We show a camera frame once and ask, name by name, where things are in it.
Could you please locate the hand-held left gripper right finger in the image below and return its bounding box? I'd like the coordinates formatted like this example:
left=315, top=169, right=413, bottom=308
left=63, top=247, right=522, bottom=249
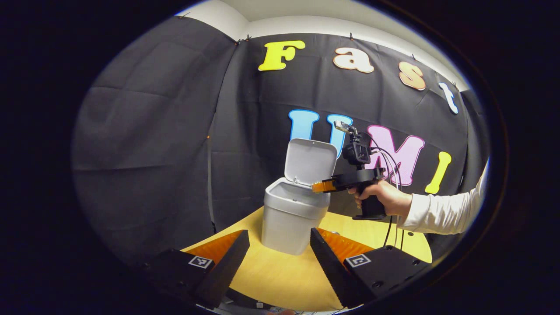
left=310, top=227, right=431, bottom=309

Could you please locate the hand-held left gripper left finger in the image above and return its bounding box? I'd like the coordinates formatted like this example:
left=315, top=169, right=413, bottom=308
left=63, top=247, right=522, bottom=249
left=140, top=229, right=250, bottom=309

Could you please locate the white desktop garbage bin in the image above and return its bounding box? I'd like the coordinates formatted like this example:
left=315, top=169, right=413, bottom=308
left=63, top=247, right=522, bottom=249
left=261, top=138, right=338, bottom=256

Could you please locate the black backdrop cloth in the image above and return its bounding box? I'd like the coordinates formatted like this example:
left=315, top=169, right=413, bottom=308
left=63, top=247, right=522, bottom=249
left=72, top=15, right=488, bottom=263

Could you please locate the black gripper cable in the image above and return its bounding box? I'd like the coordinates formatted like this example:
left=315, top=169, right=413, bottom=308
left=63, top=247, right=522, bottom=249
left=370, top=133, right=405, bottom=251

